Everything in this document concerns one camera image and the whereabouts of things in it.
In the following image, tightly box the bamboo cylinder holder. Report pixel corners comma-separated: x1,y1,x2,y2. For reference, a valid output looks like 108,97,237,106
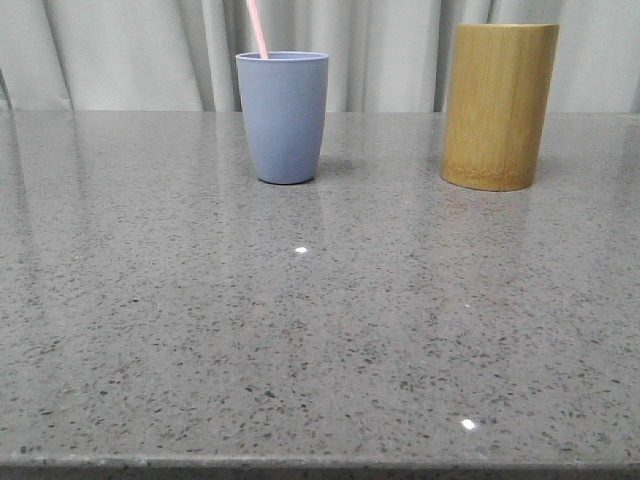
441,24,559,191

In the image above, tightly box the blue plastic cup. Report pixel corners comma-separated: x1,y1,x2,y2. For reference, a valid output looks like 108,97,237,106
236,51,329,185

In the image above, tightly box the grey curtain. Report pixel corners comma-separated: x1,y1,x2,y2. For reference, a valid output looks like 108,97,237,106
1,1,639,112

